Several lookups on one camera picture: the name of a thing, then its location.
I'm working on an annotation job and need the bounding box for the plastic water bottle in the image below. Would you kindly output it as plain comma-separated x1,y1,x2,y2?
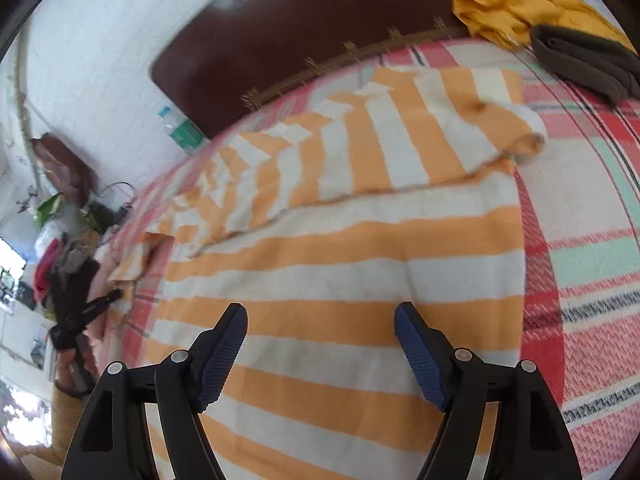
157,105,206,155

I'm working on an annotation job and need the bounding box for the dark brown fleece garment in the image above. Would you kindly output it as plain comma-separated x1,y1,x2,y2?
529,25,639,106

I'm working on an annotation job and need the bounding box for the yellow garment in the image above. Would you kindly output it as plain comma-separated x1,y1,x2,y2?
451,0,634,50

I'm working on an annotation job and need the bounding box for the orange white striped garment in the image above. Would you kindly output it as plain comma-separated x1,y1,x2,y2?
114,67,547,479

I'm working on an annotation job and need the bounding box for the red plaid bed sheet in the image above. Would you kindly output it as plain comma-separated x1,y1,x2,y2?
99,39,639,479

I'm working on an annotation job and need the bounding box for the dark brown headboard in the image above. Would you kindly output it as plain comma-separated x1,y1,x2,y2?
151,0,468,138

